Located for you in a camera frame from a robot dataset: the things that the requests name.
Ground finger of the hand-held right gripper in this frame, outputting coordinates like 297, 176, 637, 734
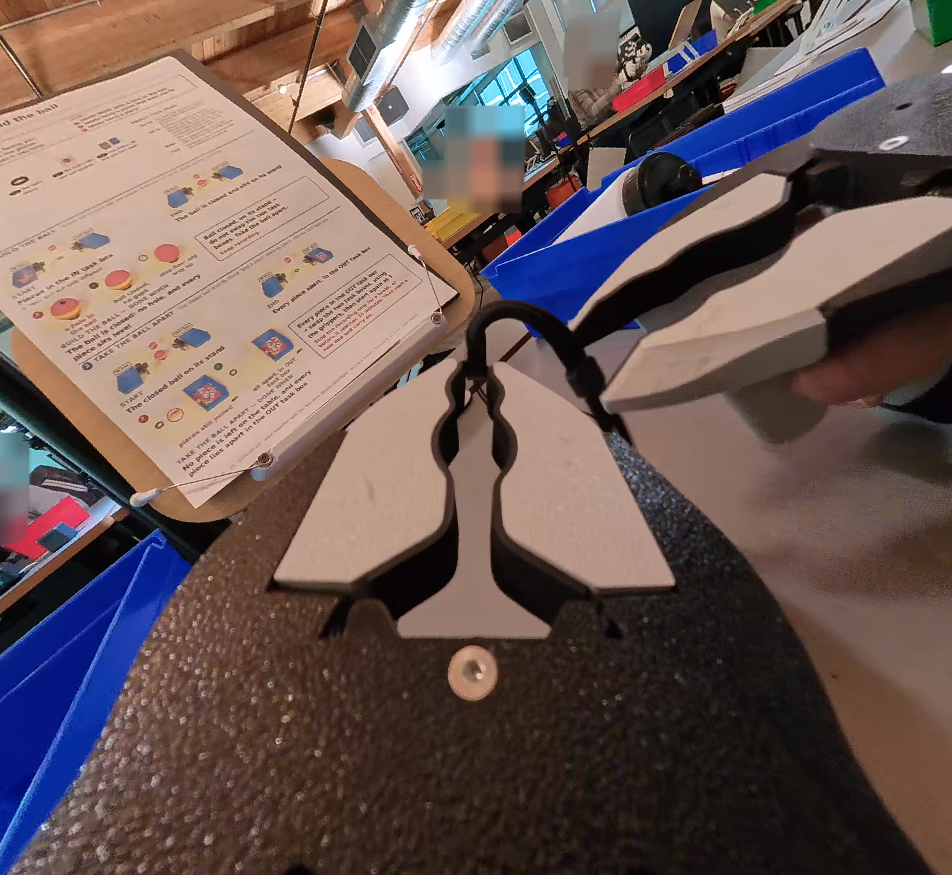
571, 172, 795, 349
601, 195, 952, 446

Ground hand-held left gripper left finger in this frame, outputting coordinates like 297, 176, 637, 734
274, 359, 465, 621

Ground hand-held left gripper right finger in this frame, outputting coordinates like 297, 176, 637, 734
489, 362, 678, 628

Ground black cord bundle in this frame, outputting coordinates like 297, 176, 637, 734
464, 300, 635, 448

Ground blue plastic bin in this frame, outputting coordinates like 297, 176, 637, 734
0, 529, 196, 857
479, 48, 888, 331

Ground person's right hand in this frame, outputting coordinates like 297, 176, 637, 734
792, 335, 952, 411

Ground white bottle black cap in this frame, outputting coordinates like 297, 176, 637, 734
554, 152, 705, 245

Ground small red bin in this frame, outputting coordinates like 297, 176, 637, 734
611, 64, 668, 111

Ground wooden desk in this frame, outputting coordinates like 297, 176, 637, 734
576, 0, 809, 147

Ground small blue bin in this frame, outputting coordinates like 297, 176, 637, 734
664, 30, 718, 72

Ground yellow plastic bin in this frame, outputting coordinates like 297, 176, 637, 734
422, 209, 486, 245

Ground instruction board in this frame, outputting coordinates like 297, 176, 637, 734
0, 49, 477, 522

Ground red plastic bin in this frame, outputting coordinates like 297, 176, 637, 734
0, 494, 92, 562

